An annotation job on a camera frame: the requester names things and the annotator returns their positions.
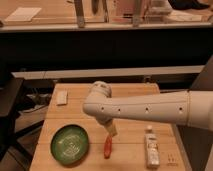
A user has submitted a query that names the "clear plastic bottle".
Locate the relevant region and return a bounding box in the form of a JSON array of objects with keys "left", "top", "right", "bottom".
[{"left": 144, "top": 125, "right": 160, "bottom": 169}]

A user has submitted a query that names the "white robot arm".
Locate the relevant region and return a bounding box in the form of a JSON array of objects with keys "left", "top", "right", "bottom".
[{"left": 82, "top": 81, "right": 213, "bottom": 136}]

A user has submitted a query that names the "white sponge block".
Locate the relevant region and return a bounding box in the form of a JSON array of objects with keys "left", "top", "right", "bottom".
[{"left": 56, "top": 91, "right": 68, "bottom": 105}]

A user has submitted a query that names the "beige pusher tool tip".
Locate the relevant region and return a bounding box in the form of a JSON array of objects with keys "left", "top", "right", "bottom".
[{"left": 105, "top": 123, "right": 117, "bottom": 137}]

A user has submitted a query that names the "orange carrot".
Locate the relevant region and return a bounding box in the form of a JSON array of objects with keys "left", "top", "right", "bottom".
[{"left": 104, "top": 135, "right": 112, "bottom": 159}]

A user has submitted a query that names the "black chair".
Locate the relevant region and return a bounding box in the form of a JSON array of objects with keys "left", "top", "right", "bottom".
[{"left": 0, "top": 78, "right": 44, "bottom": 161}]

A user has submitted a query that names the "white paper sheet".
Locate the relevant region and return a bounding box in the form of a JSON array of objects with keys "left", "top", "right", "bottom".
[{"left": 5, "top": 7, "right": 41, "bottom": 22}]

